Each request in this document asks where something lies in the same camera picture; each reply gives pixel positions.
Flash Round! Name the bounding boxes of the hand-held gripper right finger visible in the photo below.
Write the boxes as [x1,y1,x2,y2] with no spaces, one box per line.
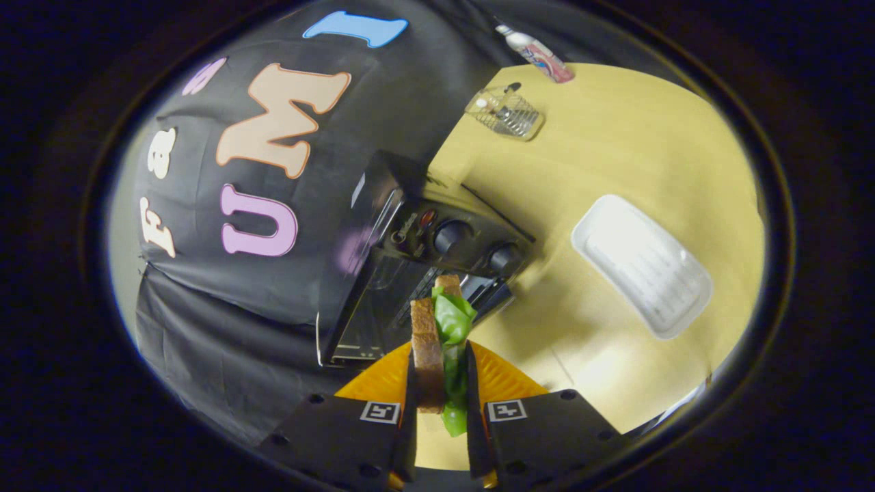
[466,340,631,490]

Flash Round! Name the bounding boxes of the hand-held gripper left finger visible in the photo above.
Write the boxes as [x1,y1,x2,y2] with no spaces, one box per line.
[258,341,420,491]

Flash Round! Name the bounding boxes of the bread and lettuce sandwich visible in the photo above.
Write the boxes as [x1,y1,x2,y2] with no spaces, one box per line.
[409,274,479,439]

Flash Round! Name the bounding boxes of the black toaster oven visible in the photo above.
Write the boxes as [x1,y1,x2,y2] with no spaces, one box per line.
[317,150,538,370]

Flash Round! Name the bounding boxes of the white plastic tray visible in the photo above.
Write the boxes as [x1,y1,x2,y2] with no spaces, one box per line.
[570,193,714,342]

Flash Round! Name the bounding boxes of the pink and white tube bottle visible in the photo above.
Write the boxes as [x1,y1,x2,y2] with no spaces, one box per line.
[495,24,576,85]

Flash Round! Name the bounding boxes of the small wire basket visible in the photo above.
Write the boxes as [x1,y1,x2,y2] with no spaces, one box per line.
[464,85,546,143]

